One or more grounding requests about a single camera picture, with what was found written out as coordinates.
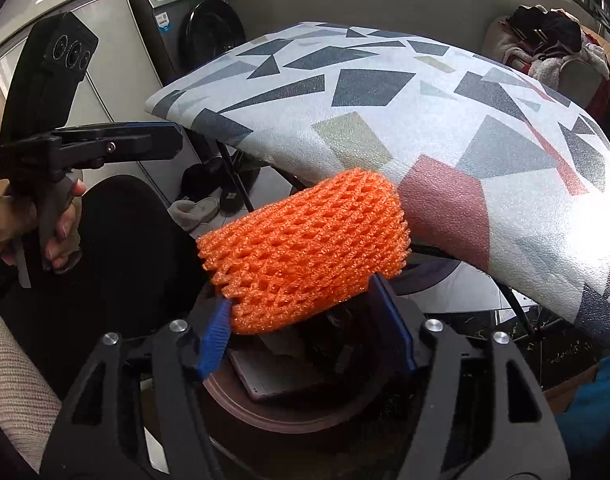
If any geometric patterned table cover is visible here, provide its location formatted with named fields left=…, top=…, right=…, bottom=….
left=145, top=22, right=610, bottom=348

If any grey front-load washing machine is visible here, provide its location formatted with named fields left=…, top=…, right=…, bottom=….
left=129, top=0, right=247, bottom=84

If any dark round trash bin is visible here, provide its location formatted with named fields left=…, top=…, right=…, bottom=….
left=198, top=294, right=411, bottom=479

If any blue fabric bedding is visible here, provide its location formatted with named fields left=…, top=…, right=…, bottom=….
left=555, top=356, right=610, bottom=463

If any orange foam fruit net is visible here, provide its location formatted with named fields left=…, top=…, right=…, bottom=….
left=197, top=168, right=410, bottom=335

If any person's left hand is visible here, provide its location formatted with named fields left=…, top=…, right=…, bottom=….
left=0, top=178, right=89, bottom=271

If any white cabinet with counter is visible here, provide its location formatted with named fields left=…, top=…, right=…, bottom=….
left=0, top=0, right=222, bottom=201

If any clear red blister package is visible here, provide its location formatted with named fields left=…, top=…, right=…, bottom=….
left=227, top=328, right=354, bottom=401

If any chair piled with clothes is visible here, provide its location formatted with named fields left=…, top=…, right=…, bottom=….
left=482, top=6, right=610, bottom=120

